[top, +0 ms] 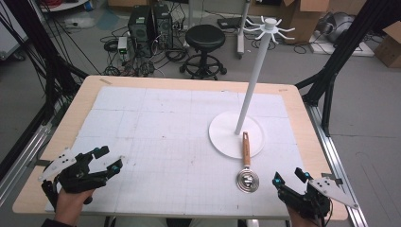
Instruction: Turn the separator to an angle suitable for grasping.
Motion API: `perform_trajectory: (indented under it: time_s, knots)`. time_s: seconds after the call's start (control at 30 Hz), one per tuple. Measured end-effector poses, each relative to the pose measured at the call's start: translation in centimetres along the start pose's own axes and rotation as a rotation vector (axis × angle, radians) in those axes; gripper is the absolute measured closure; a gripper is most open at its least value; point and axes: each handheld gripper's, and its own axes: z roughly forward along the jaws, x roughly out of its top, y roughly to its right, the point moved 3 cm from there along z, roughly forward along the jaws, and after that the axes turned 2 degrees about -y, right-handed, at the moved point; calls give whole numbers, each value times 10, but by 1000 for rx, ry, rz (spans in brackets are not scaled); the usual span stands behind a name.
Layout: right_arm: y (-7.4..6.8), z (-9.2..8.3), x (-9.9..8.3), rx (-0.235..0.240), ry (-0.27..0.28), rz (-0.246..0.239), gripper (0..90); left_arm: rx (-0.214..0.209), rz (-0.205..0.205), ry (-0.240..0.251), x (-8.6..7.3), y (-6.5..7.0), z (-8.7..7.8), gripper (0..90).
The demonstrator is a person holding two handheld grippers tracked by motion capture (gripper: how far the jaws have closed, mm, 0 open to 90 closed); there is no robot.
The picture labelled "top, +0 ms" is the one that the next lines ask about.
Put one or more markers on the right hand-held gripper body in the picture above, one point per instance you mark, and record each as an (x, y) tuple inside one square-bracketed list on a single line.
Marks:
[(318, 197)]

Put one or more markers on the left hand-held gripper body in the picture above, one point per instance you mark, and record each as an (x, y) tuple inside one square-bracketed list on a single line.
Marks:
[(75, 178)]

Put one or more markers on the white utensil rack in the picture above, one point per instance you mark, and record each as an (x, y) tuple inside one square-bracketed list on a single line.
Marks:
[(249, 94)]

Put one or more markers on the person's left hand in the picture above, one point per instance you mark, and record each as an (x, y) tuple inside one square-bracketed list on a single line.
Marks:
[(71, 205)]

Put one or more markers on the person's right hand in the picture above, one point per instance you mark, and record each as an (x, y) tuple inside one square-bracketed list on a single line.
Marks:
[(299, 219)]

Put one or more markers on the white grid mat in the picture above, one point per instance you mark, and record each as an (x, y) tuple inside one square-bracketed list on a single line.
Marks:
[(176, 145)]

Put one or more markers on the small silver electronic box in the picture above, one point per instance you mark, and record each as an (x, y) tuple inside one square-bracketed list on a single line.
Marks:
[(122, 45)]

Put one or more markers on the black computer tower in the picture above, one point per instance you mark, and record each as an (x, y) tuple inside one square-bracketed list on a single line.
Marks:
[(139, 28), (163, 25)]

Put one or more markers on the black round stool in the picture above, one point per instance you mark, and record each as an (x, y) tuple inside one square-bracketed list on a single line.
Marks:
[(204, 50)]

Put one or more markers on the grey round device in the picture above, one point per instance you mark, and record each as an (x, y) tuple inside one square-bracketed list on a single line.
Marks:
[(335, 26)]

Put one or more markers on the cardboard box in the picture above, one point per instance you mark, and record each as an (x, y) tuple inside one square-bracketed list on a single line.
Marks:
[(389, 44), (302, 15)]

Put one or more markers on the white metal stand leg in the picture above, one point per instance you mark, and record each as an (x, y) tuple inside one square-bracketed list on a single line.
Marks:
[(242, 28)]

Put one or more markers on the aluminium rail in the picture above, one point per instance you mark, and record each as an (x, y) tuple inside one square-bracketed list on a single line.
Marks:
[(19, 157), (337, 164)]

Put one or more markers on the black metal frame stand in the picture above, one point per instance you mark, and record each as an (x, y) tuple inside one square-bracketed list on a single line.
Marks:
[(41, 56), (340, 56)]

